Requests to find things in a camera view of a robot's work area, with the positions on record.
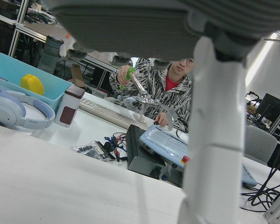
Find white grey left robot hand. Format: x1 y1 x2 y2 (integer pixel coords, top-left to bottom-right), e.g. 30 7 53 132
41 0 280 224

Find grey office chair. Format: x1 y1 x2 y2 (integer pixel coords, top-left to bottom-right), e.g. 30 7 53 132
243 125 278 164

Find metal tongs with green handle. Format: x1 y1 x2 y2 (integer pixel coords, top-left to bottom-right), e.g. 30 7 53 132
119 66 158 105

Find black ribbed power supply box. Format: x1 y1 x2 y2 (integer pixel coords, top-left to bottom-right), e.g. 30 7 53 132
126 124 169 181

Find white box with maroon lid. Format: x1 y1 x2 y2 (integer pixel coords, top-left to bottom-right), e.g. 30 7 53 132
53 84 85 129

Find brown cardboard piece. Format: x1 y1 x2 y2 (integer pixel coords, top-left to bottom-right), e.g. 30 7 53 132
70 64 86 88

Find white metal shelf frame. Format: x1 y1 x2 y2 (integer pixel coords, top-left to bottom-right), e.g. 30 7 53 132
7 0 30 59

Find clear plastic object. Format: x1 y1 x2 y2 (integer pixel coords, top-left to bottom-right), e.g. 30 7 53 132
123 96 178 131

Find black bag of small parts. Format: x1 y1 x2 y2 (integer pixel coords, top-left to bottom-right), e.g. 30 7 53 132
71 140 118 161

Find person in zebra-pattern jacket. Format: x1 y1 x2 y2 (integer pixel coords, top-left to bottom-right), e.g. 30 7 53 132
109 57 195 134

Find beige computer keyboard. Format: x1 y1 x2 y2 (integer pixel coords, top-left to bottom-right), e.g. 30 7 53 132
78 97 153 131

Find black cable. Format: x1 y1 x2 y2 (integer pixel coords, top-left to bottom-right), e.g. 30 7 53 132
240 140 280 212

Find teal plastic storage bin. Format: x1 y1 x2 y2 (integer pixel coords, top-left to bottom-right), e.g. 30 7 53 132
0 52 73 113

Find red and blue wire bundle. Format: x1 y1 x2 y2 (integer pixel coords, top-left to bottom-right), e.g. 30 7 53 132
104 132 129 162

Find black computer monitor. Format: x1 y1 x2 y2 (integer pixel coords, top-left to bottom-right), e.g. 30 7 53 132
256 93 280 125

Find pale blue over-ear headphones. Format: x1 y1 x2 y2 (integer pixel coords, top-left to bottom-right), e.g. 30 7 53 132
0 84 56 130

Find yellow bell pepper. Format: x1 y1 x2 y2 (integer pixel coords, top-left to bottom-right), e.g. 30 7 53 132
20 74 45 96

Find aluminium profile rail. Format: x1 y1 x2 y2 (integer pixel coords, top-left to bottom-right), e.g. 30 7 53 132
263 181 280 220

